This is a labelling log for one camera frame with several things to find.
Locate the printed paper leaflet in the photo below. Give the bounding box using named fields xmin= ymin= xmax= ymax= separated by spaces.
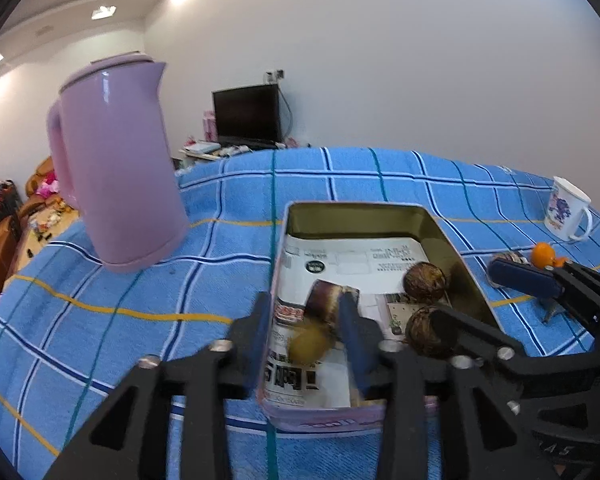
xmin=262 ymin=234 xmax=453 ymax=408

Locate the blue checked blanket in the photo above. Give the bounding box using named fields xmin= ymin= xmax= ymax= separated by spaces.
xmin=0 ymin=146 xmax=600 ymax=480

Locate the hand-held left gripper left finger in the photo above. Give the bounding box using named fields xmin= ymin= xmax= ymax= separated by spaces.
xmin=44 ymin=292 xmax=272 ymax=480

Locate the white television stand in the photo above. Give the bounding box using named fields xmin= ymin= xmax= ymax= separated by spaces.
xmin=172 ymin=142 xmax=311 ymax=173

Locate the pink electric kettle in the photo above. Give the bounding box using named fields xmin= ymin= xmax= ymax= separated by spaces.
xmin=46 ymin=52 xmax=191 ymax=274

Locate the small yellow potato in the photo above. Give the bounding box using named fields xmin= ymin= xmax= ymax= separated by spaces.
xmin=287 ymin=326 xmax=331 ymax=363

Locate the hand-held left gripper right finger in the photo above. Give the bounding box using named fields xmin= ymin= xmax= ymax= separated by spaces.
xmin=338 ymin=293 xmax=533 ymax=480

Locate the black power cable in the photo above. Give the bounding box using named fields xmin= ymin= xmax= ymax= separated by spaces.
xmin=280 ymin=82 xmax=296 ymax=143

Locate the white mug with blue print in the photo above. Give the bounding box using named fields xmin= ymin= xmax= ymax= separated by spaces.
xmin=544 ymin=176 xmax=593 ymax=243

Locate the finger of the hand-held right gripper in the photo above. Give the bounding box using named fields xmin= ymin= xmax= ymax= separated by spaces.
xmin=486 ymin=260 xmax=600 ymax=348
xmin=431 ymin=306 xmax=600 ymax=411

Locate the wooden coffee table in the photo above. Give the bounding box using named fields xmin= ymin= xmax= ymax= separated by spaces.
xmin=17 ymin=200 xmax=81 ymax=261

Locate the cut taro piece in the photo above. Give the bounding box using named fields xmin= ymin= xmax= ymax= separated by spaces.
xmin=490 ymin=252 xmax=531 ymax=267
xmin=305 ymin=280 xmax=361 ymax=336

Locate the brown leather sofa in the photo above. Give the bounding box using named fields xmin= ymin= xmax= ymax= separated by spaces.
xmin=25 ymin=156 xmax=61 ymax=196

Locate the black television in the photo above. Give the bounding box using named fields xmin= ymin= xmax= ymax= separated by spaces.
xmin=211 ymin=84 xmax=283 ymax=148

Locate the pink metal tin box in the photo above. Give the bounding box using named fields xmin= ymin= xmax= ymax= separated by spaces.
xmin=256 ymin=201 xmax=501 ymax=433

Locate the round brown taro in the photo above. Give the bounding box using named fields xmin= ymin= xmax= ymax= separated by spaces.
xmin=405 ymin=305 xmax=458 ymax=360
xmin=404 ymin=261 xmax=451 ymax=305

